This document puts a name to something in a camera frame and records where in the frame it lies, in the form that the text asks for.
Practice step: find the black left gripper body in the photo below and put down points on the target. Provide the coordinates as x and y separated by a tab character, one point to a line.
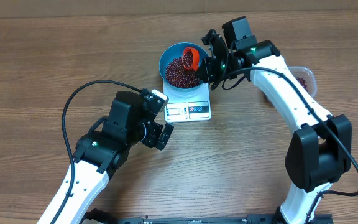
147	135

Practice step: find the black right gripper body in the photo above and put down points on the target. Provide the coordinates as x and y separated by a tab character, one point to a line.
215	71

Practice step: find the red plastic measuring scoop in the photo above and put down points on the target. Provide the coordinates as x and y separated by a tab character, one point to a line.
190	58

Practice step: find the white digital kitchen scale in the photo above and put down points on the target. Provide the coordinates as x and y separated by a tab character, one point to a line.
187	105

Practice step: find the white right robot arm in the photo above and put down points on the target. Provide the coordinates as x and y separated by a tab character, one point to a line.
320	149

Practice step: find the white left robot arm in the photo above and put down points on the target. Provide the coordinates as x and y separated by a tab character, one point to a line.
104	148

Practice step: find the red beans in bowl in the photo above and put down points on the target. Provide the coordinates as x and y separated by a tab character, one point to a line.
178	76

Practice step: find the blue plastic bowl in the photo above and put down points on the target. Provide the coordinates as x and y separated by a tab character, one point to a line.
175	51

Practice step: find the red adzuki beans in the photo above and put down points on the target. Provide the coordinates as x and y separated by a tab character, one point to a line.
303	83

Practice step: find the clear plastic bean container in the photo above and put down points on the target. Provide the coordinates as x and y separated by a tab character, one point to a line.
308	75

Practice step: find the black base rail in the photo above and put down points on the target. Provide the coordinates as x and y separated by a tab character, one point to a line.
100	217

